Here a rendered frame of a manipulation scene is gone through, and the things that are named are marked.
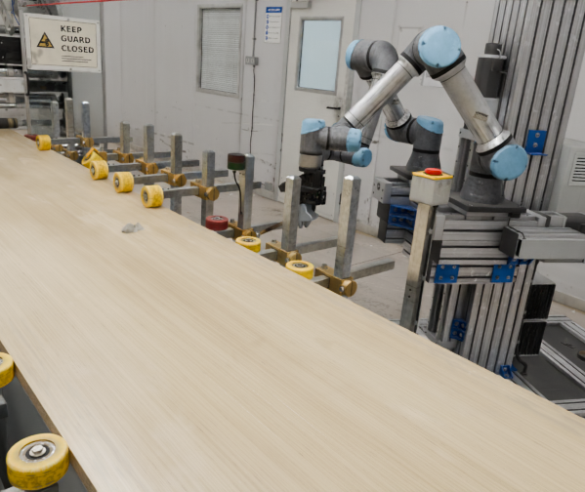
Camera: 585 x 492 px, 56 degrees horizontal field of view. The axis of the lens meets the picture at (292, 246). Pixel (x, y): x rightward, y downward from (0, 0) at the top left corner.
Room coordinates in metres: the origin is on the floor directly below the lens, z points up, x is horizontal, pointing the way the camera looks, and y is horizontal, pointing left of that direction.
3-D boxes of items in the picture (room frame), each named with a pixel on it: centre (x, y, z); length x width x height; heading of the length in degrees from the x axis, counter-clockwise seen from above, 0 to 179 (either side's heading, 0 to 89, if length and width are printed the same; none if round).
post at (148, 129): (2.45, 0.68, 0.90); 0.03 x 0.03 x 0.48; 42
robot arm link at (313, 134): (1.78, -0.04, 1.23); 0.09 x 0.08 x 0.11; 91
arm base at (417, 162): (2.41, -0.55, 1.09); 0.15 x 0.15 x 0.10
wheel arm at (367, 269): (1.59, -0.17, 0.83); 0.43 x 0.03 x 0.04; 132
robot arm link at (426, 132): (2.41, -0.54, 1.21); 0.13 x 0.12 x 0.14; 41
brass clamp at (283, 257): (1.72, 0.03, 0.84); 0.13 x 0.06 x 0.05; 42
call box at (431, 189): (1.33, -0.33, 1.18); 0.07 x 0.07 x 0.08; 42
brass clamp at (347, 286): (1.54, -0.14, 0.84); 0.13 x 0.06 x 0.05; 42
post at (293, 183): (1.71, 0.01, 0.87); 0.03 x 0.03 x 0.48; 42
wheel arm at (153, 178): (2.32, 0.51, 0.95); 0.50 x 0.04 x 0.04; 132
